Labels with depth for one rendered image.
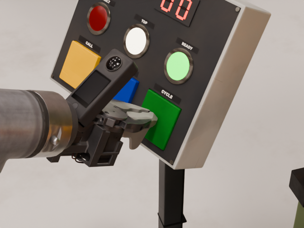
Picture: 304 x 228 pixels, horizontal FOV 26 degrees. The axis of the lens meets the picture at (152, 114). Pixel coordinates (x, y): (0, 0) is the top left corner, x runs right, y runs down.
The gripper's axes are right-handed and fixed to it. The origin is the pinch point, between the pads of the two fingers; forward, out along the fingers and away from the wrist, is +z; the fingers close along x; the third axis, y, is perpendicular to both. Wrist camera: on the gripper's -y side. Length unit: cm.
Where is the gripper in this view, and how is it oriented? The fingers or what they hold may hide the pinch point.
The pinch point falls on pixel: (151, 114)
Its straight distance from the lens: 105.3
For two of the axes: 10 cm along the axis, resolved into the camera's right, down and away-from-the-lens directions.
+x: 6.8, 4.6, -5.8
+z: 6.4, 0.2, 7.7
